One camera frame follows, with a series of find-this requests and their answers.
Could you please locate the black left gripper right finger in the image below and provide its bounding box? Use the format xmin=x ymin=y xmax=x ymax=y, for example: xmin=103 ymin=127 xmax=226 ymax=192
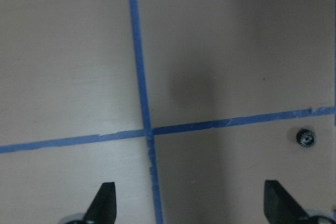
xmin=264 ymin=179 xmax=336 ymax=224

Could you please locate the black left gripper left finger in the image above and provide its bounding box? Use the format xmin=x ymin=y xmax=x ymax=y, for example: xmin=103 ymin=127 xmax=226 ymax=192
xmin=59 ymin=182 xmax=117 ymax=224

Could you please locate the small black toothed gear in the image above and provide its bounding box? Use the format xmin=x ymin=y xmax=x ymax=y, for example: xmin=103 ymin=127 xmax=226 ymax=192
xmin=296 ymin=129 xmax=317 ymax=148

